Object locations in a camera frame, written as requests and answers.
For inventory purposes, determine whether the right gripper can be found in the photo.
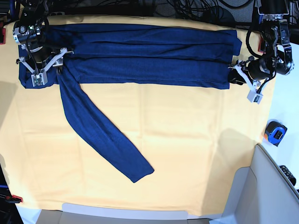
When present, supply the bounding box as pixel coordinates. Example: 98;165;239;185
45;48;68;75

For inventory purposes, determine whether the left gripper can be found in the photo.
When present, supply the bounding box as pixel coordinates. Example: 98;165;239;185
228;60;258;90

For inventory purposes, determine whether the blue long-sleeve shirt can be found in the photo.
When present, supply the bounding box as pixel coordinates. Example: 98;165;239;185
18;23;243;184

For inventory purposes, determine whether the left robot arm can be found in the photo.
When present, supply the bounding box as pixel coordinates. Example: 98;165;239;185
228;0;293;93

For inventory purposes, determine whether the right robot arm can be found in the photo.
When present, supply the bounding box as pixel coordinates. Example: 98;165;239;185
12;0;63;75

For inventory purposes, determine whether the red clamp top right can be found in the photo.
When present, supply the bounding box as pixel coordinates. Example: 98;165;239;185
258;38;266;54

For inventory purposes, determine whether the red clamp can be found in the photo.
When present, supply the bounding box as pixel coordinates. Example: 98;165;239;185
258;38;266;54
0;21;6;45
5;195;23;203

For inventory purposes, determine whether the blue tape measure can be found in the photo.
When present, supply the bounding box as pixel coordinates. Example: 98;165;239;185
264;120;287;147

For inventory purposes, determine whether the red clamp top left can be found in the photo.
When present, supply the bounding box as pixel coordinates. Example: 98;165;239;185
0;21;6;45

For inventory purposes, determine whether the yellow table cloth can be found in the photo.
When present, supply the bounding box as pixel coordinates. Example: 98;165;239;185
0;24;275;216

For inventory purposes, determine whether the white cardboard box right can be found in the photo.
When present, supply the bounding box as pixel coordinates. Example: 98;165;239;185
210;144;299;224

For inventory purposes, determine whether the white cardboard box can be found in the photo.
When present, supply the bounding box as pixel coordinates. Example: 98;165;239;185
36;203;212;224
210;144;299;224

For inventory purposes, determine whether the red clamp bottom left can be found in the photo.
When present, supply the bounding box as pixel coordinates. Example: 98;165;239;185
5;195;23;203

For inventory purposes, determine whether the white cardboard box bottom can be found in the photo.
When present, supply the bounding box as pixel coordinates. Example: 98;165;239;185
36;203;212;224

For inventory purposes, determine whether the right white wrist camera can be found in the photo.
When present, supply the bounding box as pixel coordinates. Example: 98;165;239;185
16;51;73;88

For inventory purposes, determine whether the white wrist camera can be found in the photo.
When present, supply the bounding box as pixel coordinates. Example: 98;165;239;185
247;90;263;104
16;51;73;88

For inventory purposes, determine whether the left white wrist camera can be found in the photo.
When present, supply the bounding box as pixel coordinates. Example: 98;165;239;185
247;90;263;104

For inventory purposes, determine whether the black perforated strap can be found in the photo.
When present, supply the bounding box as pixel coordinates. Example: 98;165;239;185
279;165;297;187

